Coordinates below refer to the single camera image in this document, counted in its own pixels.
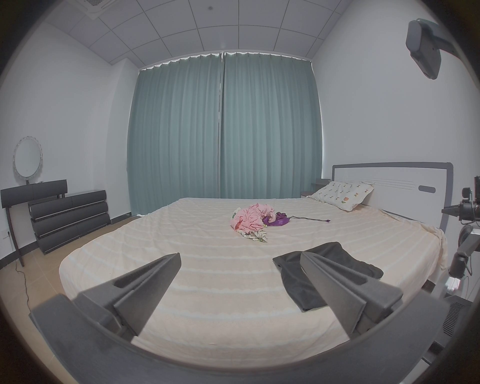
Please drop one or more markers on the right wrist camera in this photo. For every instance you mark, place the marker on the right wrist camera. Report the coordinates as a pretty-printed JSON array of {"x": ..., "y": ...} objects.
[{"x": 467, "y": 194}]

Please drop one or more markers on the grey bedside table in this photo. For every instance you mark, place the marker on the grey bedside table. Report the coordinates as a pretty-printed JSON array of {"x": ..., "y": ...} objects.
[{"x": 317, "y": 185}]

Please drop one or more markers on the round white mirror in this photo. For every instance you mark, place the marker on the round white mirror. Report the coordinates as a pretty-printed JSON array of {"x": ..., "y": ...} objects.
[{"x": 27, "y": 159}]

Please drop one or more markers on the white ceiling air conditioner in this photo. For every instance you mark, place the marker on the white ceiling air conditioner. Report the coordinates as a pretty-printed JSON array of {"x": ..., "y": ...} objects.
[{"x": 101, "y": 5}]

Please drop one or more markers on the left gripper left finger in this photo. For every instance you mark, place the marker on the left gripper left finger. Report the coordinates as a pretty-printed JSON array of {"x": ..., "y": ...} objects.
[{"x": 146, "y": 296}]

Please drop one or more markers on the dark dressing table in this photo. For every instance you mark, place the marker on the dark dressing table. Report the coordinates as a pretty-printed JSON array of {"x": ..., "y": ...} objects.
[{"x": 33, "y": 193}]

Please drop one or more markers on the bed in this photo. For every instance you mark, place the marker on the bed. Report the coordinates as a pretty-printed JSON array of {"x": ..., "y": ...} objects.
[{"x": 225, "y": 281}]

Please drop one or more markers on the white printed pillow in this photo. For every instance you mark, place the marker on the white printed pillow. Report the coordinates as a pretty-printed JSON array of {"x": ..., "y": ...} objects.
[{"x": 343, "y": 195}]

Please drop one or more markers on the purple satin garment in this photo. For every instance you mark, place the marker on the purple satin garment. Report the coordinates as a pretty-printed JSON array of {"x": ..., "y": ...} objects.
[{"x": 275, "y": 221}]

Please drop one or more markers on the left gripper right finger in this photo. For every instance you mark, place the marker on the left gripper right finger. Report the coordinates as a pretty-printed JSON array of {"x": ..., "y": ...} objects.
[{"x": 345, "y": 296}]

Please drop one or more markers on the blue-green curtain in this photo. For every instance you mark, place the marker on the blue-green curtain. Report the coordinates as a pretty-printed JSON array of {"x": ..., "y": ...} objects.
[{"x": 225, "y": 131}]

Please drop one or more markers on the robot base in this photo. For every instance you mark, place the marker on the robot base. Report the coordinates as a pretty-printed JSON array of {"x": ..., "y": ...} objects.
[{"x": 455, "y": 318}]

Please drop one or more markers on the pile of clothes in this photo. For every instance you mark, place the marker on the pile of clothes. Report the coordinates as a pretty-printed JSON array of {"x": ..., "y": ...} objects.
[{"x": 249, "y": 221}]

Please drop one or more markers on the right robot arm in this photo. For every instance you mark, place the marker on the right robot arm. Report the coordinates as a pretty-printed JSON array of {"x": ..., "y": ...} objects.
[{"x": 467, "y": 247}]

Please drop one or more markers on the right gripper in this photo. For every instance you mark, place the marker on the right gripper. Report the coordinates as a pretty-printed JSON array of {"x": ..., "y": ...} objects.
[{"x": 467, "y": 212}]

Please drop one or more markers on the black T-shirt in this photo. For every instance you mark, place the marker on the black T-shirt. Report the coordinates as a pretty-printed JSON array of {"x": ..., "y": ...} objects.
[{"x": 300, "y": 285}]

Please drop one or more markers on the dark chest of drawers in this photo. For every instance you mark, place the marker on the dark chest of drawers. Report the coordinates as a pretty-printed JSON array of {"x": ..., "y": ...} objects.
[{"x": 67, "y": 221}]

